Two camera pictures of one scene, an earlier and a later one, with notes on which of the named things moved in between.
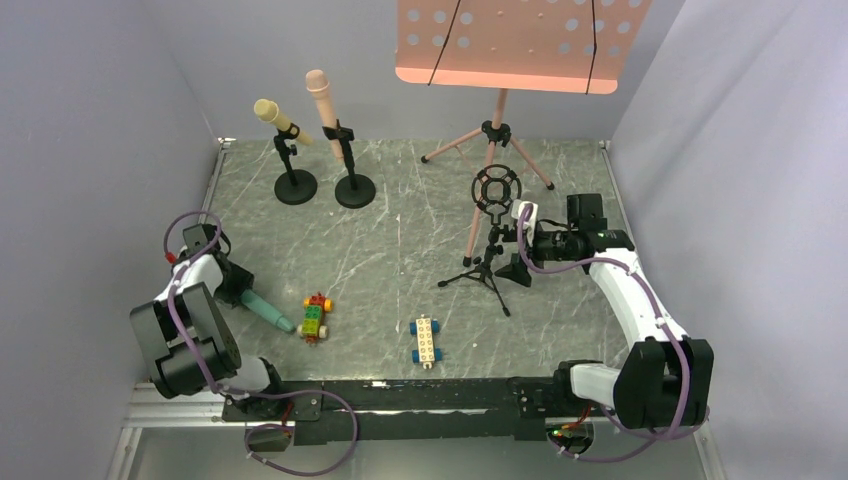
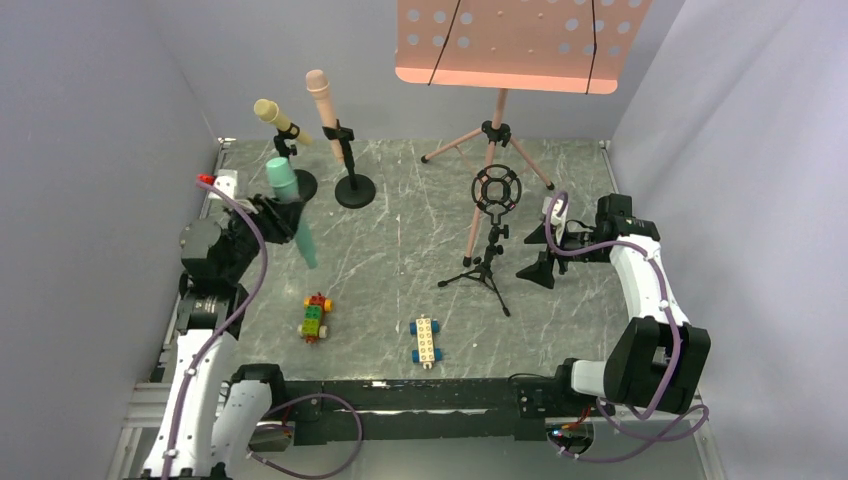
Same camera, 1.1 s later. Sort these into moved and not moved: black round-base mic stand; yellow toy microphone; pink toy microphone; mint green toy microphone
Moved: mint green toy microphone
Not moved: black round-base mic stand; pink toy microphone; yellow toy microphone
